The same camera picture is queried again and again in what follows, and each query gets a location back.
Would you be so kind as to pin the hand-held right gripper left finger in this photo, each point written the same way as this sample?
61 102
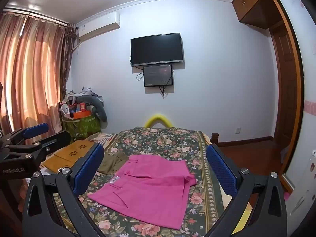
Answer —
88 170

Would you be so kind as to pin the olive pants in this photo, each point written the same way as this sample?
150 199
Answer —
112 164

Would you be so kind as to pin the pile of grey clothes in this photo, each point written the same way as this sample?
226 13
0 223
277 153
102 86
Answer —
84 92

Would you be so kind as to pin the black wall television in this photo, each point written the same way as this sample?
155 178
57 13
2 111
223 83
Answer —
156 49

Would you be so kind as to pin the wooden bedpost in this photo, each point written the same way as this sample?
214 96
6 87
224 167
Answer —
215 137

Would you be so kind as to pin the brown paw-print cloth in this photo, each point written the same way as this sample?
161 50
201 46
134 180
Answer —
66 154

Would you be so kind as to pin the wooden door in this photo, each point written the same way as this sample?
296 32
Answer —
284 86

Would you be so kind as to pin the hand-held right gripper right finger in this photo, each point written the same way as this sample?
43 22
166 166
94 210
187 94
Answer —
221 170

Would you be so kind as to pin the pink pants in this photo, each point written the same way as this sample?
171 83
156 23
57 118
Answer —
148 190

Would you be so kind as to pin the floral blanket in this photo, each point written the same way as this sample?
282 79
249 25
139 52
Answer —
172 143

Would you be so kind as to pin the yellow cloth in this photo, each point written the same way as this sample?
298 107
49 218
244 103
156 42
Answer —
241 221

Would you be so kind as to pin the yellow foam tube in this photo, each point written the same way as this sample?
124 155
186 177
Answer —
159 117

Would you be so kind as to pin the orange box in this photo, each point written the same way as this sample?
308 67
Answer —
80 114

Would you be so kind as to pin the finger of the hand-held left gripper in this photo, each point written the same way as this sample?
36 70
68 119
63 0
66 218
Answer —
35 129
53 140

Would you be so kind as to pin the peach sheer curtain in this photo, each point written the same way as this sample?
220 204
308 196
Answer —
32 74

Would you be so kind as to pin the striped bedsheet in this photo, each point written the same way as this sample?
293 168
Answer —
105 138

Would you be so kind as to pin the white wall socket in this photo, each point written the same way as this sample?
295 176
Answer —
237 130

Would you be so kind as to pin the white air conditioner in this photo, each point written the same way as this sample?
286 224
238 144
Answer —
98 27

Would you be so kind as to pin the wooden overhead cabinet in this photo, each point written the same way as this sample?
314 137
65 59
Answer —
249 2

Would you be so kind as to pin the small black monitor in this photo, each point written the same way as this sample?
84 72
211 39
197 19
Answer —
158 75

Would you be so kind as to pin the brown patterned curtain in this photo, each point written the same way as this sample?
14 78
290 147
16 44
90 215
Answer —
69 54

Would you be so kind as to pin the white appliance with stickers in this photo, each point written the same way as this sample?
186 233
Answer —
303 185

